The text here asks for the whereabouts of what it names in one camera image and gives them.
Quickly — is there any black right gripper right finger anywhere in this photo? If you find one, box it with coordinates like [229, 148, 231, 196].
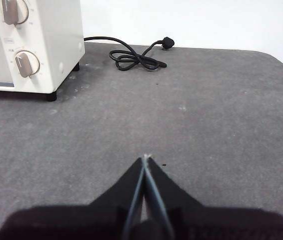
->
[145, 156, 283, 240]

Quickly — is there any black oven power cable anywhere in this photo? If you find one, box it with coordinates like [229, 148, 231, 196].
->
[83, 36, 175, 72]

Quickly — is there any cream Toshiba toaster oven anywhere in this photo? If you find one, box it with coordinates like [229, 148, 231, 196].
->
[0, 0, 86, 102]

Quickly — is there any round cream oven knob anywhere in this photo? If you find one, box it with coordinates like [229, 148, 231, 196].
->
[1, 0, 30, 26]
[13, 49, 41, 79]

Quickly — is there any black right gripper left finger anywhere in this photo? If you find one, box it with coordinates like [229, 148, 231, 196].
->
[0, 156, 147, 240]

